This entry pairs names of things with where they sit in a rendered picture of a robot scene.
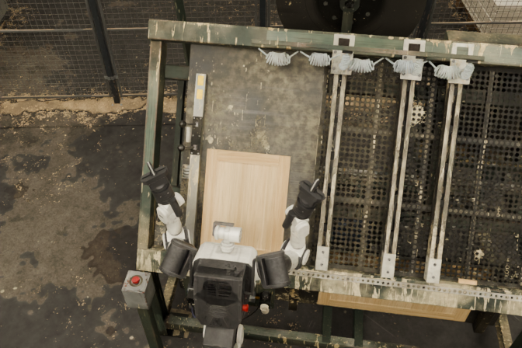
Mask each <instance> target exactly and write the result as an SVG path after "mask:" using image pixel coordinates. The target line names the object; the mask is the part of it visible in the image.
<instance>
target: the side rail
mask: <svg viewBox="0 0 522 348"><path fill-rule="evenodd" d="M166 55H167V43H165V42H164V43H163V42H161V41H151V45H150V57H149V69H148V93H147V106H146V117H145V130H144V154H143V166H142V175H144V174H146V173H148V172H150V170H149V168H148V166H147V164H146V163H147V162H150V163H151V165H152V167H153V169H157V168H158V167H159V159H160V147H161V136H162V113H163V101H164V89H165V65H166ZM156 205H157V201H156V199H155V198H154V196H153V194H152V192H151V190H150V188H149V186H146V185H143V183H142V184H141V202H140V215H139V227H138V240H137V248H138V249H149V248H150V247H152V246H153V245H154V240H155V217H156Z"/></svg>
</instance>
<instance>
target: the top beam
mask: <svg viewBox="0 0 522 348"><path fill-rule="evenodd" d="M334 34H342V35H354V36H355V41H354V46H355V47H370V48H381V49H392V50H403V46H404V39H407V40H425V41H426V45H425V52H433V53H444V54H451V48H452V43H461V44H474V51H473V55H475V56H485V60H484V61H478V63H477V64H476V63H473V65H477V66H487V67H498V68H517V69H522V46H517V45H505V44H494V43H473V42H463V41H452V40H431V39H420V38H409V37H388V36H377V35H366V34H355V33H334V32H323V31H313V30H292V29H281V28H269V27H259V26H238V25H227V24H216V23H195V22H184V21H173V20H162V19H149V20H148V35H147V38H148V39H150V40H160V41H165V42H173V43H183V44H203V45H213V46H223V47H243V48H253V49H258V48H260V49H264V50H283V51H293V52H297V51H298V52H300V51H302V52H304V53H321V54H324V53H327V54H332V50H327V49H317V48H307V47H286V46H276V45H265V44H254V43H252V39H257V40H277V41H287V42H298V43H309V44H329V45H333V42H334ZM456 54H463V55H468V47H457V53H456ZM353 56H355V57H375V58H387V59H395V60H399V59H401V60H402V55H399V54H379V53H368V52H358V51H354V52H353ZM423 61H427V62H429V61H431V62H436V63H446V64H450V61H451V59H450V58H439V57H427V59H426V60H425V59H423Z"/></svg>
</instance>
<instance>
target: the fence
mask: <svg viewBox="0 0 522 348"><path fill-rule="evenodd" d="M198 75H202V76H203V77H204V85H197V82H198ZM198 89H202V90H203V97H202V99H197V90H198ZM206 90H207V75H206V74H197V76H196V87H195V98H194V109H193V116H194V117H203V119H202V131H201V141H200V155H190V172H189V183H188V194H187V205H186V229H188V230H189V232H190V241H191V244H192V245H193V246H195V235H196V225H197V205H198V194H199V183H200V163H201V152H202V142H203V131H204V111H205V100H206Z"/></svg>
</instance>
